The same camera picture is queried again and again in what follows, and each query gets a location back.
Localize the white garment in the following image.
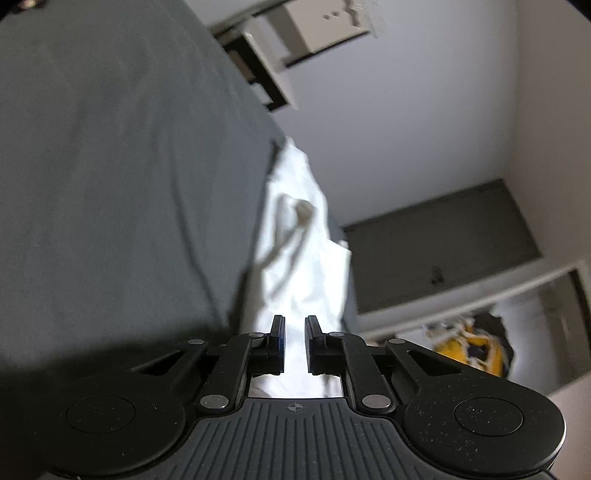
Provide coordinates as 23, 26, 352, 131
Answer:
240, 139, 351, 399

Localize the white black wooden chair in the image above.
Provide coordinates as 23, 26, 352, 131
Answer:
212, 1, 376, 112

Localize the yellow black clothing pile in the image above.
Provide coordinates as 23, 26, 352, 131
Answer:
424, 313, 515, 378

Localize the grey wardrobe cabinet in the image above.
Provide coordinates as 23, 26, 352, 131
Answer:
345, 180, 541, 314

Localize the grey bed sheet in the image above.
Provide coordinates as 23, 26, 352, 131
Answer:
1, 1, 290, 393

